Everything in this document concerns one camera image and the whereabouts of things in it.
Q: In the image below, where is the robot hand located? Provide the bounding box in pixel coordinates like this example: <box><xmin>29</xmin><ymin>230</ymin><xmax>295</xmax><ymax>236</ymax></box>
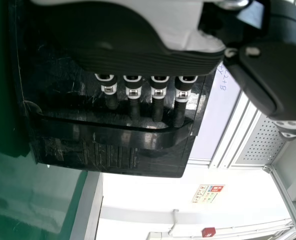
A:
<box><xmin>30</xmin><ymin>0</ymin><xmax>296</xmax><ymax>141</ymax></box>

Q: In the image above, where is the red wall alarm box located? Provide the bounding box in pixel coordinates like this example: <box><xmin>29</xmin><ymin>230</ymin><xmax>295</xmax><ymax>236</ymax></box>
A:
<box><xmin>201</xmin><ymin>226</ymin><xmax>216</xmax><ymax>238</ymax></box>

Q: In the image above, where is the aluminium frame rail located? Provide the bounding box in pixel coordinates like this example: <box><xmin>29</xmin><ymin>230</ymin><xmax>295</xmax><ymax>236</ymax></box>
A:
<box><xmin>209</xmin><ymin>92</ymin><xmax>262</xmax><ymax>170</ymax></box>

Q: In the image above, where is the white perforated panel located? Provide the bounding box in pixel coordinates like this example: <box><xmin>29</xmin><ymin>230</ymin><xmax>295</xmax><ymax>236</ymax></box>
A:
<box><xmin>237</xmin><ymin>114</ymin><xmax>289</xmax><ymax>164</ymax></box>

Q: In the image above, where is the wall notice sheet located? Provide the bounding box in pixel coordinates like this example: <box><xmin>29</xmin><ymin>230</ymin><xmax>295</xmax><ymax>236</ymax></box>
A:
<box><xmin>191</xmin><ymin>184</ymin><xmax>226</xmax><ymax>204</ymax></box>

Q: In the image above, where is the white wall conduit pipe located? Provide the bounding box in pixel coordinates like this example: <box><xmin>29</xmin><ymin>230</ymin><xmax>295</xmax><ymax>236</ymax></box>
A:
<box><xmin>167</xmin><ymin>208</ymin><xmax>180</xmax><ymax>236</ymax></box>

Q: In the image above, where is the whiteboard with blue writing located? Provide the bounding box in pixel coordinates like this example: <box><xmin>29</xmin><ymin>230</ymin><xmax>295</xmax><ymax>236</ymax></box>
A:
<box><xmin>187</xmin><ymin>62</ymin><xmax>243</xmax><ymax>161</ymax></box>

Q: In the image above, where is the black oven with glass door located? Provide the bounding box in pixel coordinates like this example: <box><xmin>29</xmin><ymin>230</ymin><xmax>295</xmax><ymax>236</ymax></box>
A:
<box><xmin>7</xmin><ymin>0</ymin><xmax>214</xmax><ymax>179</ymax></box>

